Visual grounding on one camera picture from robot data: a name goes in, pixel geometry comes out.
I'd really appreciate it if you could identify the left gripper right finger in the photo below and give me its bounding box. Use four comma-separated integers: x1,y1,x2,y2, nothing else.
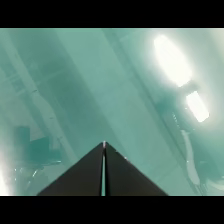
104,141,169,197

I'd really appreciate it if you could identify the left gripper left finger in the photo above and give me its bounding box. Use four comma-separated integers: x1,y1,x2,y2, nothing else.
37,141,105,197

